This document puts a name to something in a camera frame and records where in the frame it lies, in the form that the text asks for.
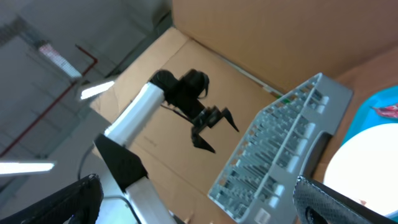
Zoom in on large white round plate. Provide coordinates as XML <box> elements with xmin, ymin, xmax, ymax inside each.
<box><xmin>323</xmin><ymin>123</ymin><xmax>397</xmax><ymax>218</ymax></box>

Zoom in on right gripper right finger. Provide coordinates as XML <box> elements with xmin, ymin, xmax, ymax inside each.
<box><xmin>293</xmin><ymin>175</ymin><xmax>395</xmax><ymax>224</ymax></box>

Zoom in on teal serving tray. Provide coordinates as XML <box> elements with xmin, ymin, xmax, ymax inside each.
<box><xmin>341</xmin><ymin>85</ymin><xmax>397</xmax><ymax>145</ymax></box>

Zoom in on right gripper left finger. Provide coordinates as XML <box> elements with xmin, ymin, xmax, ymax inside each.
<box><xmin>1</xmin><ymin>174</ymin><xmax>103</xmax><ymax>224</ymax></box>

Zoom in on grey plastic dish rack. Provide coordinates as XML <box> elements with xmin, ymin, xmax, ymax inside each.
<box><xmin>208</xmin><ymin>73</ymin><xmax>353</xmax><ymax>224</ymax></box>

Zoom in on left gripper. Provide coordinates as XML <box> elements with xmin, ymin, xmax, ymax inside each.
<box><xmin>191</xmin><ymin>106</ymin><xmax>239</xmax><ymax>154</ymax></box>

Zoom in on red crumpled snack wrapper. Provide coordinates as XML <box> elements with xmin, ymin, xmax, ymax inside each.
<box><xmin>372</xmin><ymin>104</ymin><xmax>398</xmax><ymax>119</ymax></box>

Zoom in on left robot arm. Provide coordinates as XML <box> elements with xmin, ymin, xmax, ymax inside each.
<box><xmin>93</xmin><ymin>69</ymin><xmax>236</xmax><ymax>223</ymax></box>

